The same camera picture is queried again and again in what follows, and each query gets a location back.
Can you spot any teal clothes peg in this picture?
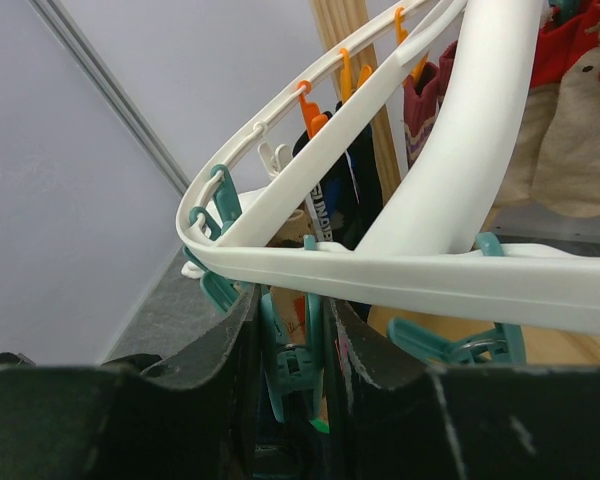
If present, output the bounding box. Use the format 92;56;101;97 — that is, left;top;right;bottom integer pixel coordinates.
260;293;324;423
387;317;527;365

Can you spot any black hanging sock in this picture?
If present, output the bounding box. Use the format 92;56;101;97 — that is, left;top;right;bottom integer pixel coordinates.
310;125;383;250

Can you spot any beige red hanging sock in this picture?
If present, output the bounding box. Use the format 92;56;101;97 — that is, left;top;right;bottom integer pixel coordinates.
494;1;600;218

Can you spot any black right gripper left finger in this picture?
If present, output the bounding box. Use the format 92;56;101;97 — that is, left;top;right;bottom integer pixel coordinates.
0;287;258;479

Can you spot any white oval sock hanger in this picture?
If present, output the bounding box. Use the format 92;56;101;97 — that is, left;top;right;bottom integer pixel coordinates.
176;1;600;335

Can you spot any wooden rack frame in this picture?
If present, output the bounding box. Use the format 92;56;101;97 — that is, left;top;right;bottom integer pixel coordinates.
306;1;600;335

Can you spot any argyle brown orange sock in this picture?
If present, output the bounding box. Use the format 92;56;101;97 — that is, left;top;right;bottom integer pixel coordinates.
267;209;314;344

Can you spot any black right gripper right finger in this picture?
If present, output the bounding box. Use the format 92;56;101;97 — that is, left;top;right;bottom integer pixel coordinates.
324;299;600;479

